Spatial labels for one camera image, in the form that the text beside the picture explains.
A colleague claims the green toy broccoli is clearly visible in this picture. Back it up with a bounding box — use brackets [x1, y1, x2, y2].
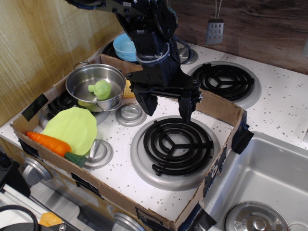
[88, 79, 111, 101]

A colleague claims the orange sponge piece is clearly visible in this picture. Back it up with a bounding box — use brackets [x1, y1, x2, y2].
[38, 212, 63, 227]

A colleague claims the grey oven knob bottom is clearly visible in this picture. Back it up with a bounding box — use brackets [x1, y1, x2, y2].
[112, 212, 139, 231]

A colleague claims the front right black burner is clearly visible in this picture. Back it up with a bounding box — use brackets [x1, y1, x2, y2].
[143, 118, 214, 176]

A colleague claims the metal pot lid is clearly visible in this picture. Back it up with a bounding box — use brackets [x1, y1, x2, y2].
[223, 201, 290, 231]

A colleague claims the grey front stove knob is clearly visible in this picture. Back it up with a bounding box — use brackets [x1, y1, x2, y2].
[84, 140, 113, 169]

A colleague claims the yellow toy corn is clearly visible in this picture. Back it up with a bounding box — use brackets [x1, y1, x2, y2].
[123, 79, 135, 99]

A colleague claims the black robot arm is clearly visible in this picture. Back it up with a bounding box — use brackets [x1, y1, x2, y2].
[68, 0, 202, 122]

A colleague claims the light green plastic plate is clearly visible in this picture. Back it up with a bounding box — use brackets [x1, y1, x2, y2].
[42, 107, 97, 155]

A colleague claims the brown cardboard fence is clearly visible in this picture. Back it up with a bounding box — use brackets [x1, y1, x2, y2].
[12, 55, 247, 231]

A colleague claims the hanging metal spatula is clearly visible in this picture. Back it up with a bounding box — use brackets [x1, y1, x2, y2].
[205, 0, 224, 45]

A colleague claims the grey oven knob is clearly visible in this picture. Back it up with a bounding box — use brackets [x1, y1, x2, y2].
[22, 157, 52, 186]
[112, 212, 139, 231]

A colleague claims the front left black burner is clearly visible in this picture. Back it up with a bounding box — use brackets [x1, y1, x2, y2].
[47, 91, 75, 119]

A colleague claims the orange toy carrot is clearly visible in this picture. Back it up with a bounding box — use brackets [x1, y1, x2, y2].
[26, 131, 86, 167]

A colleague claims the back right black burner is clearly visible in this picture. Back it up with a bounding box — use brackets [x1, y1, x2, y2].
[192, 64, 255, 101]

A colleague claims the black cable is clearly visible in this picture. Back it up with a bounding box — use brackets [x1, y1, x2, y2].
[0, 204, 39, 231]

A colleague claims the black burner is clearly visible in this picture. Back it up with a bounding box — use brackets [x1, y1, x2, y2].
[102, 41, 118, 58]
[47, 91, 75, 119]
[192, 64, 255, 101]
[143, 118, 214, 176]

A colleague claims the back left black burner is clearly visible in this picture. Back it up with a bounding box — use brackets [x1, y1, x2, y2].
[102, 41, 118, 58]

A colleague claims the light blue bowl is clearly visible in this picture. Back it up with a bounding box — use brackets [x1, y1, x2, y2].
[113, 34, 137, 62]

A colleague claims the grey centre stove knob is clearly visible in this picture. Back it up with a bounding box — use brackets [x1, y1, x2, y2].
[115, 103, 147, 127]

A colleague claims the stainless steel sink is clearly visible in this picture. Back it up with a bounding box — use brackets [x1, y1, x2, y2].
[203, 132, 308, 231]

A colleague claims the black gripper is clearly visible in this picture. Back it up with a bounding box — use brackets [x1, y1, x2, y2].
[127, 51, 202, 121]

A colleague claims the grey oven knob left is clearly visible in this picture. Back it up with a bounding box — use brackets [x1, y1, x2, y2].
[22, 157, 52, 186]

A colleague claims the stainless steel pot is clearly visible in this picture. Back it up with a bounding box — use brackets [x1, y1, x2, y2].
[65, 64, 126, 112]

